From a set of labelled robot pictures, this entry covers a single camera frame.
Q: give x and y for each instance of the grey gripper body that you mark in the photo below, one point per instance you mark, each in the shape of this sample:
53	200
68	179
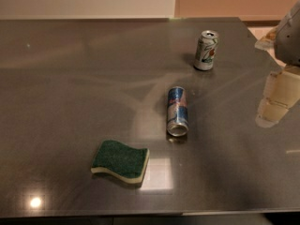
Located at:
289	40

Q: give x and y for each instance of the green yellow sponge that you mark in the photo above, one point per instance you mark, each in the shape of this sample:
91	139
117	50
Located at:
123	162

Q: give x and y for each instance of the Red Bull can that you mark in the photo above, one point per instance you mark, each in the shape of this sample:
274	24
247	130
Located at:
177	112

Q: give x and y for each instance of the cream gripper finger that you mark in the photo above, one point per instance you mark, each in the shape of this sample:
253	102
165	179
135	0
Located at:
280	94
267	42

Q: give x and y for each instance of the silver green soda can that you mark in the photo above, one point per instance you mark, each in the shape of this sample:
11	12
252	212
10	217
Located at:
206	50

